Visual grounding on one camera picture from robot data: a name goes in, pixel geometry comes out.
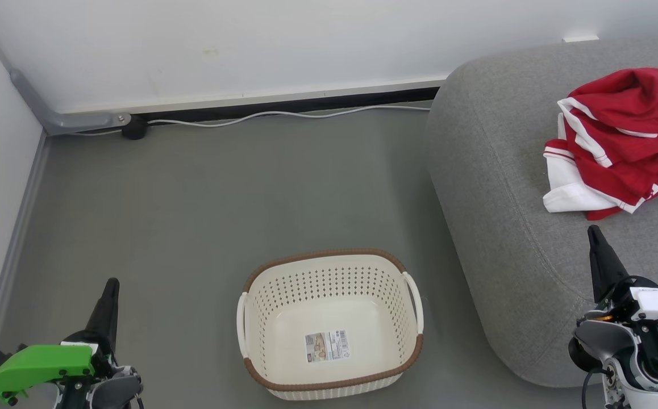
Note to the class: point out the black round floor stopper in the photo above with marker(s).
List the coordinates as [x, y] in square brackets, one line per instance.
[134, 129]

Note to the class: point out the paper basket label sticker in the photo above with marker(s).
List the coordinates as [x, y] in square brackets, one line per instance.
[327, 346]

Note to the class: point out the grey fabric sofa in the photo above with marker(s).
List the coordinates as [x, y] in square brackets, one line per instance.
[505, 170]

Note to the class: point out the cream perforated laundry basket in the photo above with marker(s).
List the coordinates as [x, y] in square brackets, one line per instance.
[306, 284]

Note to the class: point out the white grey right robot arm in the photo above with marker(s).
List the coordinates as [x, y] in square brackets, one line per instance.
[607, 341]

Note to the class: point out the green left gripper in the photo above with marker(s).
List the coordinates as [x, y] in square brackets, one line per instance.
[39, 366]

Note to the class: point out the red garment with white stripes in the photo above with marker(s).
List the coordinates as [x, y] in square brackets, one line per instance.
[607, 170]

